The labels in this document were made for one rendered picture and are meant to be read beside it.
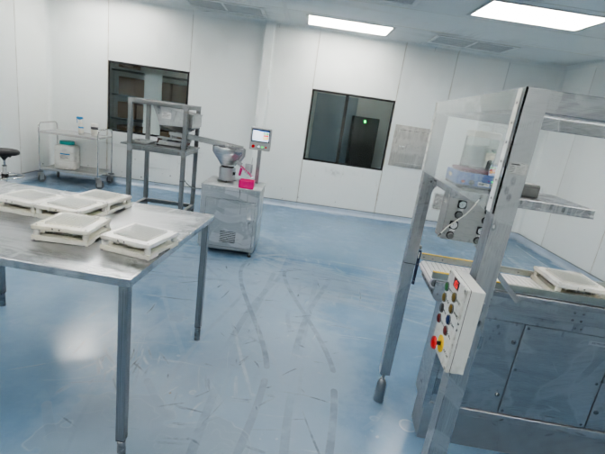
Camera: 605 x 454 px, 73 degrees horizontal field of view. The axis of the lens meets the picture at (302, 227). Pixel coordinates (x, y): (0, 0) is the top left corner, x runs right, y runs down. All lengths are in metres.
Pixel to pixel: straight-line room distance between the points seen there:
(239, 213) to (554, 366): 3.12
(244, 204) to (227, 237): 0.42
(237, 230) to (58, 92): 4.65
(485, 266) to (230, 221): 3.43
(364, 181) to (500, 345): 5.21
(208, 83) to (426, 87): 3.56
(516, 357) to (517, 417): 0.36
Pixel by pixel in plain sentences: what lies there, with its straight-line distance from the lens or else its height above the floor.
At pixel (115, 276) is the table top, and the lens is 1.75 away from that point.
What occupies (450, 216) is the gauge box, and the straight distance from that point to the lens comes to 1.93.
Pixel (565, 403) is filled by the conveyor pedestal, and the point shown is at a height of 0.37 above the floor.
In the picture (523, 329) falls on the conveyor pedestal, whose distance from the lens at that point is 2.34.
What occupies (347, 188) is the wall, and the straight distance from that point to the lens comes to 7.17.
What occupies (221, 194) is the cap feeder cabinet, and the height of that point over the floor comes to 0.67.
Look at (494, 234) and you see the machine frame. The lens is 1.28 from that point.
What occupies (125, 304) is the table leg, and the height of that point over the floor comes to 0.78.
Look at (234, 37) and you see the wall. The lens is 7.21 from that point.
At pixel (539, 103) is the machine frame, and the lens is 1.27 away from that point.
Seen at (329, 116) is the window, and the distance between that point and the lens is 7.04.
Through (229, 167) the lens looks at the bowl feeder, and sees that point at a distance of 4.58.
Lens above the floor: 1.60
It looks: 15 degrees down
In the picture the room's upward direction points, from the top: 8 degrees clockwise
